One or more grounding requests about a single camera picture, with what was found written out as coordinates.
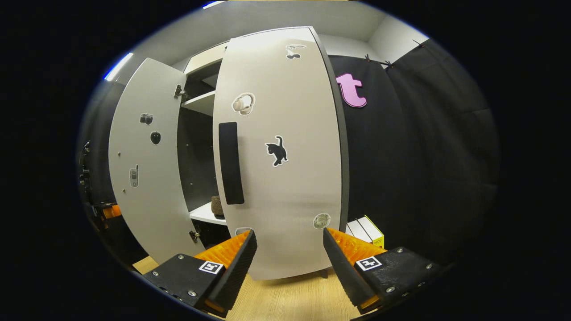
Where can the white cabinet door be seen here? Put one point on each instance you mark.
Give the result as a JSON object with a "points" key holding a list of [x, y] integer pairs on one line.
{"points": [[290, 200], [151, 200]]}

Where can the white shoe cabinet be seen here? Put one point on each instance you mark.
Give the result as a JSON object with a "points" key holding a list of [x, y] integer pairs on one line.
{"points": [[205, 213]]}

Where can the black cloth clip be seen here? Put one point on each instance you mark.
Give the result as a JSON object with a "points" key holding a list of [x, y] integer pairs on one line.
{"points": [[387, 64], [368, 58]]}

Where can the black backdrop cloth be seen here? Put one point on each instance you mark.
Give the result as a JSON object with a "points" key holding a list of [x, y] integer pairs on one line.
{"points": [[424, 156]]}

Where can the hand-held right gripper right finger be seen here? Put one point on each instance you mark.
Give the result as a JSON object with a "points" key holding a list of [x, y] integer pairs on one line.
{"points": [[343, 272]]}

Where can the brown fuzzy shoe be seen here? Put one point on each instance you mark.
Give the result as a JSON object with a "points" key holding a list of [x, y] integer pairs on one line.
{"points": [[217, 206]]}

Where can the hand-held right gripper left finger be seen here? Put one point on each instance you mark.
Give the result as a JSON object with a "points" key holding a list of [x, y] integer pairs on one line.
{"points": [[234, 272]]}

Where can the white yellow box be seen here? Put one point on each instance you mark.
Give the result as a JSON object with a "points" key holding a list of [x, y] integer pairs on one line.
{"points": [[374, 234]]}

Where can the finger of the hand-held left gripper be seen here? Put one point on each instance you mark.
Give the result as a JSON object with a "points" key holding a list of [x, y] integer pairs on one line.
{"points": [[111, 211]]}

